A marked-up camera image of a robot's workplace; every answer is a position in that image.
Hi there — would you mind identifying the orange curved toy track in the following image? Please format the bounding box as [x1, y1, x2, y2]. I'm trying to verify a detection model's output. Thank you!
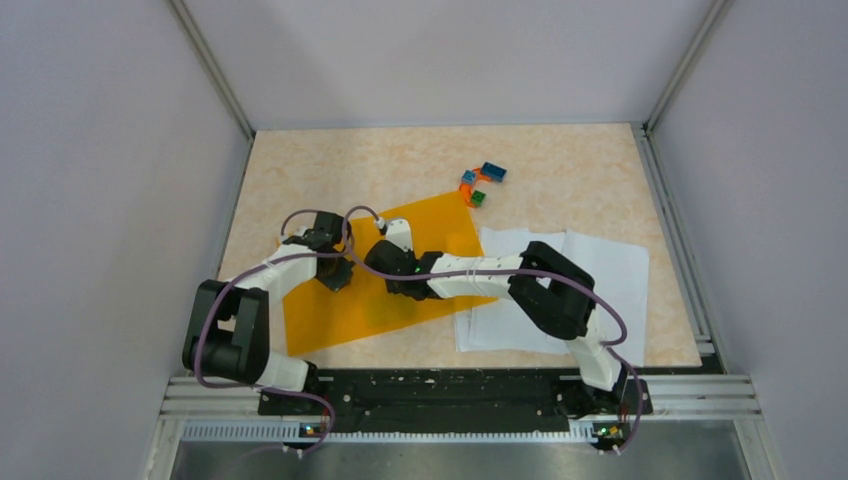
[458, 168, 490, 208]

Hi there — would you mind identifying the white slotted cable duct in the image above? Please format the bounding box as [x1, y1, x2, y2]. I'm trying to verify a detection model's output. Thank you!
[182, 420, 598, 444]

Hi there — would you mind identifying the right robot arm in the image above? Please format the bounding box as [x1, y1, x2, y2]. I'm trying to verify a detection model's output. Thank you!
[361, 240, 628, 412]

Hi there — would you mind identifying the right aluminium frame post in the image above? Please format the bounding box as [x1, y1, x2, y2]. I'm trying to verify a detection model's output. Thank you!
[642, 0, 735, 136]

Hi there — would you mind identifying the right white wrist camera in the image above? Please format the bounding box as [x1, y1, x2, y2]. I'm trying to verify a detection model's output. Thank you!
[384, 218, 414, 252]

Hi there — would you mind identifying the white paper sheets stack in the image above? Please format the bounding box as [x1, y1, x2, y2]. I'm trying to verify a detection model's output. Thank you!
[454, 227, 650, 366]

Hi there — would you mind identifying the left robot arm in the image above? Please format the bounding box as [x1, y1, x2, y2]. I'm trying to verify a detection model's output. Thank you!
[182, 211, 353, 414]

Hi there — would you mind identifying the orange plastic clip folder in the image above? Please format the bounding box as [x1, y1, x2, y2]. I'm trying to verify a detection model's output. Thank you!
[282, 191, 495, 356]

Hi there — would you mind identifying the dark blue toy brick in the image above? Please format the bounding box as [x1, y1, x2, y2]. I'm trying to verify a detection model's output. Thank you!
[480, 162, 507, 183]

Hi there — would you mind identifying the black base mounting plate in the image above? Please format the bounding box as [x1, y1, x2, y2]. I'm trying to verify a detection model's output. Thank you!
[258, 368, 653, 434]

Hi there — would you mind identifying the aluminium front rail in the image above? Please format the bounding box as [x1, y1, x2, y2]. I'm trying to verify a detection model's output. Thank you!
[160, 370, 761, 419]

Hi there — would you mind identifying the green toy brick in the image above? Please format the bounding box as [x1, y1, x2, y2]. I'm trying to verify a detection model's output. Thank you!
[468, 190, 486, 208]

